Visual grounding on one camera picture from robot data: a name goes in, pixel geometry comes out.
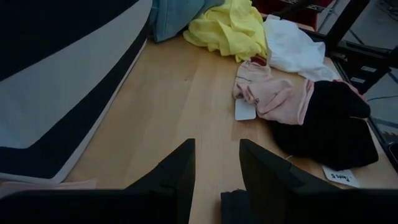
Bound yellow garment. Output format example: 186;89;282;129
182;0;269;63

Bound black pants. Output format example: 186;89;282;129
269;80;379;171

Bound dark red background object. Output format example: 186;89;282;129
251;0;335;31

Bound white tag reading Pants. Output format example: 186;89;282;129
322;164;361;189

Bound white garment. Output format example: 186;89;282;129
263;14;341;82

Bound plain white paper tag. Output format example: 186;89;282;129
234;98;257;121

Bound dark teal garment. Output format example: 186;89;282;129
220;189;249;224

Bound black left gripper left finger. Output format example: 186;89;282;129
126;138;197;224

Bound dusty pink garment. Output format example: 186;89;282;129
232;60;315;126

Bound light blue towel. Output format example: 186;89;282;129
149;0;224;44

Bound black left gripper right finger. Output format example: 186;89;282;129
239;139;340;224

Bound navy white striped fabric basket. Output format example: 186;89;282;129
0;0;153;187

